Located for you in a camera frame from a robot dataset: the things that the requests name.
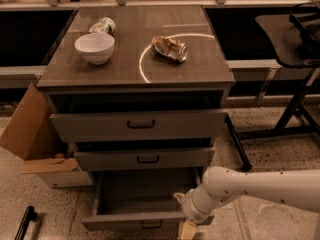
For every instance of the grey drawer cabinet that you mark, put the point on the grey drawer cabinet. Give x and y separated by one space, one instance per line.
135 79

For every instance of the grey middle drawer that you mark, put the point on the grey middle drawer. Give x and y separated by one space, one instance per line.
145 159

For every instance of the white ceramic bowl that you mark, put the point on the white ceramic bowl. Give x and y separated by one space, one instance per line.
95 48

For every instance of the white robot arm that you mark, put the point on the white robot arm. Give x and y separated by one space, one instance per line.
220 185

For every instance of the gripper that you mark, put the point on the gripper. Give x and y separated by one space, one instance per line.
189 204

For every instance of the grey bottom drawer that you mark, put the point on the grey bottom drawer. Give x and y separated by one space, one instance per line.
140 199

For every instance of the grey top drawer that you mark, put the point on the grey top drawer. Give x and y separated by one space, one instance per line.
151 125

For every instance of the grey drawer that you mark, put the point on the grey drawer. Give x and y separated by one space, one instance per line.
151 125
145 159
140 199

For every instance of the open cardboard box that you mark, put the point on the open cardboard box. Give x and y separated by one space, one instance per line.
31 136

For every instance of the black slanted table leg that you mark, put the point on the black slanted table leg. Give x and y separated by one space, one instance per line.
246 165

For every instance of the black handle on floor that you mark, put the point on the black handle on floor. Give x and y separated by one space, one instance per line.
29 216

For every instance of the black bag on table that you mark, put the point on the black bag on table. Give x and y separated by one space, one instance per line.
306 19

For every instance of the black side table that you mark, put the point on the black side table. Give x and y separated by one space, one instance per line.
288 46

